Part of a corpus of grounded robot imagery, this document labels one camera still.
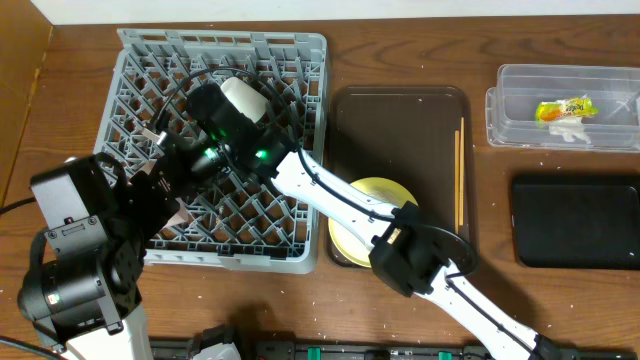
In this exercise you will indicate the black plastic bin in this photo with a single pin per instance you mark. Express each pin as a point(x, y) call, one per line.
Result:
point(581, 221)

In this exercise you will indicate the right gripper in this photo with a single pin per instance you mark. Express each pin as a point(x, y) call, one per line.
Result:
point(176, 155)

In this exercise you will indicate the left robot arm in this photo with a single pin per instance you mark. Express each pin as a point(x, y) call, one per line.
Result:
point(80, 292)

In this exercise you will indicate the yellow plate with crumbs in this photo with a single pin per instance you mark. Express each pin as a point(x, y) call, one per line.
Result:
point(344, 242)

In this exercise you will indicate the left wooden chopstick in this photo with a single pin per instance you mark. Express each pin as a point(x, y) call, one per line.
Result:
point(456, 180)

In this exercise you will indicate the wooden chopstick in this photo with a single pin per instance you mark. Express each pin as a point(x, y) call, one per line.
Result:
point(461, 172)
point(456, 180)

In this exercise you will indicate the white tissue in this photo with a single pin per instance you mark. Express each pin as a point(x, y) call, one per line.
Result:
point(570, 129)

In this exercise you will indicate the dark brown serving tray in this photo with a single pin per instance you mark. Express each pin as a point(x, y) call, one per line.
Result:
point(404, 134)

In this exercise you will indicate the clear plastic bin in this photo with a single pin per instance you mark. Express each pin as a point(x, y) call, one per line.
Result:
point(511, 106)

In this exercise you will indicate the cream plastic cup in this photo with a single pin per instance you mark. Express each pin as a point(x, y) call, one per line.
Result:
point(246, 99)

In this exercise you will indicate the right wooden chopstick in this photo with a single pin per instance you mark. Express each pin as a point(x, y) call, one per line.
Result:
point(461, 172)

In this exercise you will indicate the grey plastic dishwasher rack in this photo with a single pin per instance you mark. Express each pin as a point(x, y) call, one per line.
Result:
point(234, 224)

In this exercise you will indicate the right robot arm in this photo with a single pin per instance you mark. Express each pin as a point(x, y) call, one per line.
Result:
point(404, 252)

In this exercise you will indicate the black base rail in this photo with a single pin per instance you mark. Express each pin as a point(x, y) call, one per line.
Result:
point(325, 351)

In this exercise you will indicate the yellow green snack wrapper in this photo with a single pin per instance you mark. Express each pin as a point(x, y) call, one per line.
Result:
point(573, 107)

